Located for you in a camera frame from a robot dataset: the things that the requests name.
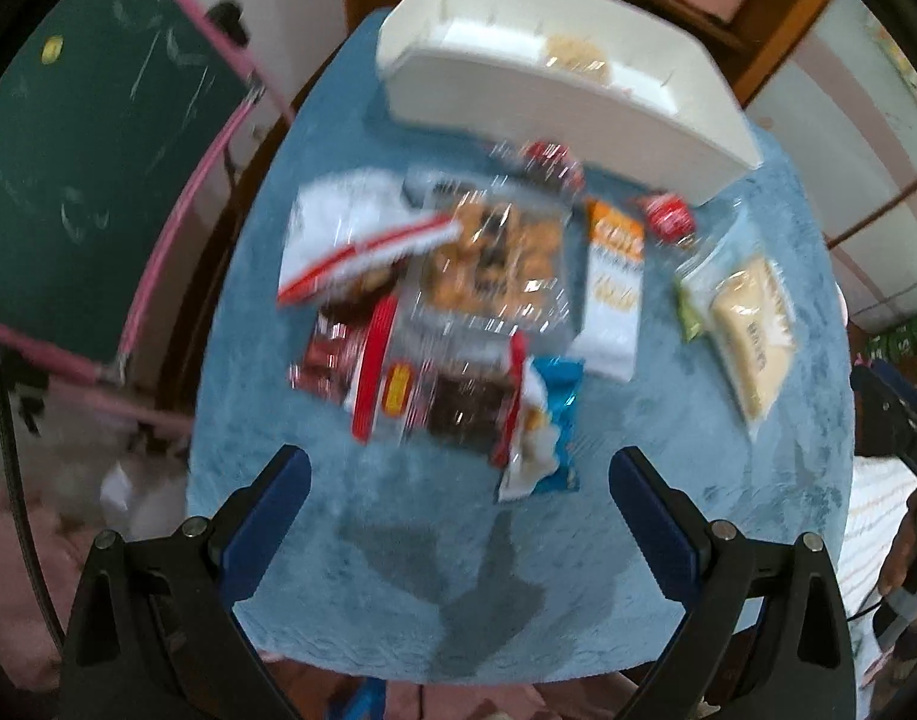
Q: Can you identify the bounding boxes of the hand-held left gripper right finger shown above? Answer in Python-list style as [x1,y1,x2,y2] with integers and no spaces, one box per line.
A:
[608,446,856,720]

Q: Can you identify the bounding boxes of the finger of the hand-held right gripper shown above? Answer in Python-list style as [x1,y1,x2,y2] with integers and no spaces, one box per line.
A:
[850,360,917,482]

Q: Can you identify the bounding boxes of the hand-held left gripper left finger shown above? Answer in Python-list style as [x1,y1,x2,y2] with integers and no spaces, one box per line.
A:
[59,444,311,720]

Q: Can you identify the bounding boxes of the blue and white snack packet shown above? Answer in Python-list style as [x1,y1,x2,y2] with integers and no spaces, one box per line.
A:
[495,356,585,503]

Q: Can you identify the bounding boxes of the beige wafer packet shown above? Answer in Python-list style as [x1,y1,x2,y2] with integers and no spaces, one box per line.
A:
[709,255,800,440]

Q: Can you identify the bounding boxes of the dark red snack packet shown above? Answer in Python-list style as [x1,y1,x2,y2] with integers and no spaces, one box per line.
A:
[289,307,377,410]

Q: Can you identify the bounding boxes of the green and clear snack packet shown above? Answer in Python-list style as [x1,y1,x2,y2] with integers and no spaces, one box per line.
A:
[672,240,729,342]

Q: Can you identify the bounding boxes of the clear brownie pack red label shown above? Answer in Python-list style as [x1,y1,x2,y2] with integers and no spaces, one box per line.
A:
[351,296,530,466]

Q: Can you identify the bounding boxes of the orange and white snack packet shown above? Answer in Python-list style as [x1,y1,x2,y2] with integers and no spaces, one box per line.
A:
[574,199,647,383]

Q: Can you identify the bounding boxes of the small red candy packet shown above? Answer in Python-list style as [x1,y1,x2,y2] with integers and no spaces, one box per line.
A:
[638,193,699,245]
[522,141,587,192]

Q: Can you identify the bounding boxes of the white and red snack bag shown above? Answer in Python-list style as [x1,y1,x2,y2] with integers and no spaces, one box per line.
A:
[276,169,463,308]

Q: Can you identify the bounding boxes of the clear cookie pack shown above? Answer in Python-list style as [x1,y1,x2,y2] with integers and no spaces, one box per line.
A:
[405,172,579,335]

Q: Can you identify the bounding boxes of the white plastic bin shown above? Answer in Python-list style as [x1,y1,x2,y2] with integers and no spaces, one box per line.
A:
[375,0,765,209]

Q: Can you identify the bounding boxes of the round rice cracker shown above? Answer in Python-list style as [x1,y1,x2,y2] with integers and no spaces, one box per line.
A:
[544,34,613,87]

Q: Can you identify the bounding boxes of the person's right hand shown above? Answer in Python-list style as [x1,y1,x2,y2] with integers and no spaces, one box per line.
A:
[878,491,917,599]

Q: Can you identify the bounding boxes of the blue fluffy table cloth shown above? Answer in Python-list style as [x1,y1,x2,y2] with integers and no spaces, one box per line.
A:
[184,7,856,683]

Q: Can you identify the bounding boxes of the white knitted cloth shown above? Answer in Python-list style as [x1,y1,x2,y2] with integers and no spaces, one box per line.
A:
[840,457,916,691]

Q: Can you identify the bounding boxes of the wooden shelf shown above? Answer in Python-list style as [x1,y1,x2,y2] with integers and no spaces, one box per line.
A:
[585,0,841,106]

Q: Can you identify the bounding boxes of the black easel knob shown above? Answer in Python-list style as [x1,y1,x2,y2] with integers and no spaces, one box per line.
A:
[207,0,249,46]

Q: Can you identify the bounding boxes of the black cable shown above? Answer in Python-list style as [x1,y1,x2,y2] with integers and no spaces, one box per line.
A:
[0,330,70,661]

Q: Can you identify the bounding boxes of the colourful wall sticker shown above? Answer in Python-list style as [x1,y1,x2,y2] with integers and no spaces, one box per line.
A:
[870,15,917,113]

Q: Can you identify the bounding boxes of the green chalkboard with pink frame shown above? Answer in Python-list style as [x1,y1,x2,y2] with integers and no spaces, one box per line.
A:
[0,0,298,436]

